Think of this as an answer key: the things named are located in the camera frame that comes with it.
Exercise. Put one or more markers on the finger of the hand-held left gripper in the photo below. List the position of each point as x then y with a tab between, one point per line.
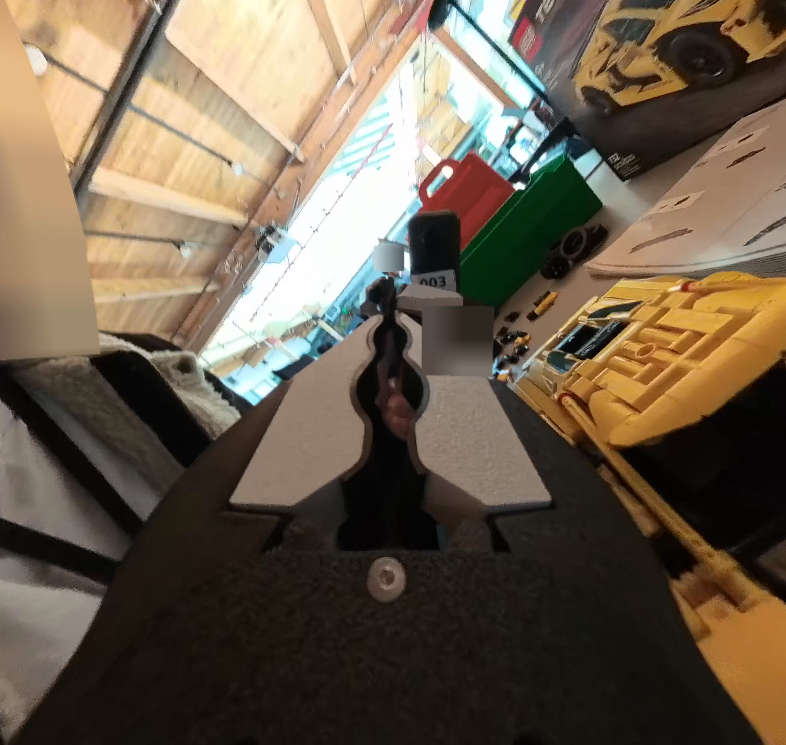
430	297

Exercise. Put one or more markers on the car set box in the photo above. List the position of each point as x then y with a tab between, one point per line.
645	125

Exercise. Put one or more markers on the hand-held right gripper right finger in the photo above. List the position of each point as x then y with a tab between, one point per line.
479	450

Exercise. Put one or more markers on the grey ceiling device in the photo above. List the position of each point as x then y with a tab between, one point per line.
273	244

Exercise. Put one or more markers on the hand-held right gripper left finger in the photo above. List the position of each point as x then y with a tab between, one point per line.
295	444

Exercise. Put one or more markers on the red plastic bin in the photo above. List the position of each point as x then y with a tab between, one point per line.
473	198

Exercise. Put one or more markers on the white ceiling sensor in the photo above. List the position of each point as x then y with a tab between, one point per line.
38	60

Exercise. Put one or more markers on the open instruction booklet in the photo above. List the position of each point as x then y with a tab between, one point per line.
706	223

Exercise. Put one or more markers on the green plastic bin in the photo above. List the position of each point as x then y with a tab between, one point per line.
528	229

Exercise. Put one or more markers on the person's left hand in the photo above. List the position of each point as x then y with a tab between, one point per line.
398	410

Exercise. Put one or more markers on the white shirt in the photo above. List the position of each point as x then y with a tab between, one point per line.
49	499

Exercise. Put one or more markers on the yellow brick car model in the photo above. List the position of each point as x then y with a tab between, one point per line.
675	358

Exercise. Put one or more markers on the black fleece-lined jacket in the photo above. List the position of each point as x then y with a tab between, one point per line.
184	376

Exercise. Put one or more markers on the pile of small black yellow pieces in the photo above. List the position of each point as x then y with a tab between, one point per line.
543	303

